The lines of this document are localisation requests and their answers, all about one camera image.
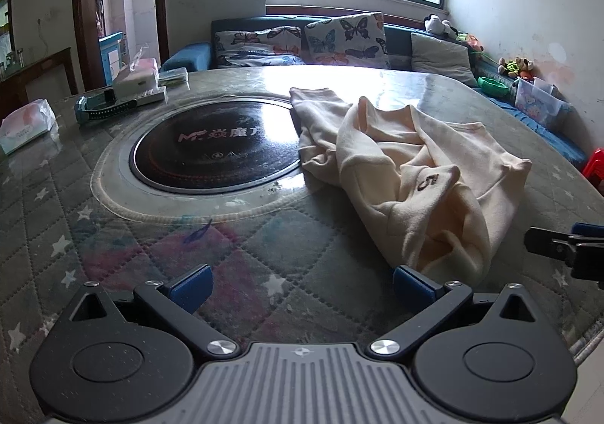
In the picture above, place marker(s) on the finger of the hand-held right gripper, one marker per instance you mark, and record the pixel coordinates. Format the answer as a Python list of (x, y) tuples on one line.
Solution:
[(549, 242)]

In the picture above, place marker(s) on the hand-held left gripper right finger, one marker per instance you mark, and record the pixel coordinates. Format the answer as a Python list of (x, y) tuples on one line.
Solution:
[(415, 286)]

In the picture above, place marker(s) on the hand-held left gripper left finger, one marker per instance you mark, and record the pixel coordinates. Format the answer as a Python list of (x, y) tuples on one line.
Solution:
[(192, 288)]

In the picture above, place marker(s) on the cream sweatshirt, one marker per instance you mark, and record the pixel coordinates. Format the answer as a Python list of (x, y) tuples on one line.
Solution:
[(377, 160)]

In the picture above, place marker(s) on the red plastic stool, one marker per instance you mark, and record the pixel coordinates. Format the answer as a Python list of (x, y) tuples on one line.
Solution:
[(595, 169)]

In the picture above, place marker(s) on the quilted star table cover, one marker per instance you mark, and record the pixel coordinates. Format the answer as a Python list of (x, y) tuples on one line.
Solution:
[(283, 254)]

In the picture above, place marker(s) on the round black induction cooktop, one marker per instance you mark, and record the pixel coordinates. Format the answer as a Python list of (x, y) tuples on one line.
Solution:
[(212, 160)]

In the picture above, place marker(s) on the clear plastic storage box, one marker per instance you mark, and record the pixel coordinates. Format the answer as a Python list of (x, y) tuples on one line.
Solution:
[(540, 103)]

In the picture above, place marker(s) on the green bowl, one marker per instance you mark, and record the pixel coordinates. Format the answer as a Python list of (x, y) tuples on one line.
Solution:
[(493, 87)]

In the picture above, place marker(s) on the brown plush toys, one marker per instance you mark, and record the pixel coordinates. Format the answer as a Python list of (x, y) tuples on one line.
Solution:
[(516, 68)]

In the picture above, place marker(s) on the flat white box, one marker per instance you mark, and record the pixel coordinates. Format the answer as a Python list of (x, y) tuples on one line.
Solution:
[(151, 95)]

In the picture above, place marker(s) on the green packet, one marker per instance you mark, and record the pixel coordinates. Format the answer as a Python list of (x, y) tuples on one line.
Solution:
[(173, 76)]

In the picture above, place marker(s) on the grey pillow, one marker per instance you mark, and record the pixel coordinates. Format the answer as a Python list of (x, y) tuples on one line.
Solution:
[(441, 58)]

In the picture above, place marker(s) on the green orange plush toy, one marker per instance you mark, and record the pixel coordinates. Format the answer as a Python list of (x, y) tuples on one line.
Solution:
[(472, 43)]

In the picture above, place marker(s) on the white pink tissue box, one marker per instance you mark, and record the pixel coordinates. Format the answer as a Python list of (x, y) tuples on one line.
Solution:
[(137, 77)]

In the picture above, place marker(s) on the soft tissue pack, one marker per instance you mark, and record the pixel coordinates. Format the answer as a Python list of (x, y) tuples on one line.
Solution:
[(26, 124)]

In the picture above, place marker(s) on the panda plush toy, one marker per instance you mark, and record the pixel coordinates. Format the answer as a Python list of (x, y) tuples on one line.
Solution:
[(439, 25)]

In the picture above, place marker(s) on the blue white cabinet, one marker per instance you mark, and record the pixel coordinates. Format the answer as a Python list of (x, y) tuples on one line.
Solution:
[(111, 58)]

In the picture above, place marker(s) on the blue sofa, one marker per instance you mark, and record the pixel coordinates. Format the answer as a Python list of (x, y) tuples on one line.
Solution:
[(401, 42)]

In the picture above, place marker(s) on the butterfly print pillow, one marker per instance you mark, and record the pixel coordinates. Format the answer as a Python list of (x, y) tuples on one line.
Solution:
[(344, 37), (255, 44)]

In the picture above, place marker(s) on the dark wooden sideboard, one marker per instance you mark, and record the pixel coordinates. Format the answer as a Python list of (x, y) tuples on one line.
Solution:
[(35, 80)]

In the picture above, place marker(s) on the wooden display cabinet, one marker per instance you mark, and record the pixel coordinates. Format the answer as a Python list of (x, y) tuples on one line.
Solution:
[(5, 28)]

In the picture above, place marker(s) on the brown door frame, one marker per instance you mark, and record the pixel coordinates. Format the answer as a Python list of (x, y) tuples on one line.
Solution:
[(85, 4)]

